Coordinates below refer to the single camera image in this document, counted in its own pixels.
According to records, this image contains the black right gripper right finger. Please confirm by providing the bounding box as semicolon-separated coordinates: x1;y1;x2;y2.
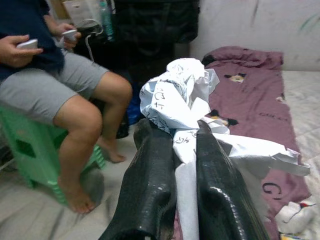
195;119;271;240

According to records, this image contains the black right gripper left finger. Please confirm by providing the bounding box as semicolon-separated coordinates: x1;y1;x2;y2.
98;118;178;240

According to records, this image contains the white handheld controller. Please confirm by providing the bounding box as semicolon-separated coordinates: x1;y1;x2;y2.
61;29;78;43
16;38;39;50

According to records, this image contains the person's left hand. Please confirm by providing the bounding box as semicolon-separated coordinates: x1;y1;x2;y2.
53;22;83;50

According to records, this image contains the person's right hand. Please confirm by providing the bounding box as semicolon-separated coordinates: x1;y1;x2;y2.
0;34;45;69

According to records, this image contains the white sock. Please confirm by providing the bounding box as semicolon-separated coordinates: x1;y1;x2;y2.
274;196;318;235

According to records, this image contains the yellow blue book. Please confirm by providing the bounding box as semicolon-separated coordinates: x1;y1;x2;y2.
279;232;302;240

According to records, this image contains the blue bag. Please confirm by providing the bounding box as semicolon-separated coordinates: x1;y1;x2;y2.
126;81;145;127

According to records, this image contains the purple cartoon print blanket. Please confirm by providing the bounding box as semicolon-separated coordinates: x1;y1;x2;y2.
200;45;313;240

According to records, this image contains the green plastic stool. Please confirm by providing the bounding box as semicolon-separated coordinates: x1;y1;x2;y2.
0;102;108;207

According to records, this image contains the white quilted mattress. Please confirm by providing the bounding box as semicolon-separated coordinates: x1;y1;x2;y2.
274;69;320;240

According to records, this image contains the clear plastic water bottle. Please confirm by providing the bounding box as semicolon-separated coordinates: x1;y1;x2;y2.
99;0;116;43

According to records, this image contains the cardboard box with papers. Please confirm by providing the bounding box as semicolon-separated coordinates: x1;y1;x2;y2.
61;0;102;26

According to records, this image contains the person's torso dark shirt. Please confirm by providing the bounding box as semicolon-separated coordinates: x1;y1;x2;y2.
0;0;66;81

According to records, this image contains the white charger cable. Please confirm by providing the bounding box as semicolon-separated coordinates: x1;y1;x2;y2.
84;18;105;63

